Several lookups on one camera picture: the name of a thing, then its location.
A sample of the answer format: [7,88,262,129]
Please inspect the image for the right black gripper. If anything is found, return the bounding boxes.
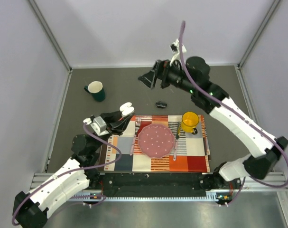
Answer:
[138,57,196,95]

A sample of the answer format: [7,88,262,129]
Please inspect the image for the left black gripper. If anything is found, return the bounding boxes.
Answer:
[92,107,134,152]

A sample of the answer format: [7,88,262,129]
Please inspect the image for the white charging case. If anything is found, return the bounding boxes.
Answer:
[120,102,135,117]

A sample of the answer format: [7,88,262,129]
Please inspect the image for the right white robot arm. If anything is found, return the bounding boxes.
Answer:
[138,57,288,188]

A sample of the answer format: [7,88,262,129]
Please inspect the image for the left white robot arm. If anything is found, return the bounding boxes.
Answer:
[11,107,134,228]

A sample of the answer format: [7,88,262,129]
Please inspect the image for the dark green mug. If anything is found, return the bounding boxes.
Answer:
[84,81,106,102]

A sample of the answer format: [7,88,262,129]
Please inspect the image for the pink dotted plate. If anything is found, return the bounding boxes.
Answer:
[138,124,175,159]

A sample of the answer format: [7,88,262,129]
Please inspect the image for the yellow transparent mug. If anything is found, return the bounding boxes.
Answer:
[181,112,200,135]

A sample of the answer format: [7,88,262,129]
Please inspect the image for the colourful patchwork placemat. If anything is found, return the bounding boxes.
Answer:
[99,115,210,172]

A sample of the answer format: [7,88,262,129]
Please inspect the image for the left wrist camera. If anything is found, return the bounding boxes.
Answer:
[83,116,109,136]

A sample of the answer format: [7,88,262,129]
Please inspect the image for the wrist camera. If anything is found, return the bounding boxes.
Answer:
[83,116,109,136]
[169,39,180,66]

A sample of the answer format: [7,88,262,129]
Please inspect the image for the pink handled fork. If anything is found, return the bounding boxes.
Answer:
[130,118,141,156]

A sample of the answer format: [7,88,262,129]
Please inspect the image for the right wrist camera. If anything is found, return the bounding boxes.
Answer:
[169,39,180,66]

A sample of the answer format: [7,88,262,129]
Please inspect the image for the pink handled knife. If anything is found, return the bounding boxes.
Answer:
[173,122,181,161]

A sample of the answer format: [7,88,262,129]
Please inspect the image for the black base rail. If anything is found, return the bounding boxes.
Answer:
[29,171,288,202]

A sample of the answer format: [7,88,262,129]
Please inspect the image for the left aluminium frame post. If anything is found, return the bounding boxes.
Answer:
[27,0,72,72]

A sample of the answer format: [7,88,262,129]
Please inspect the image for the aluminium frame post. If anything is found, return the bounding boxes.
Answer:
[238,0,282,70]
[27,0,72,72]

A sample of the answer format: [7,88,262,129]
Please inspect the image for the right aluminium frame post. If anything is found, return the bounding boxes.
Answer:
[238,0,282,70]

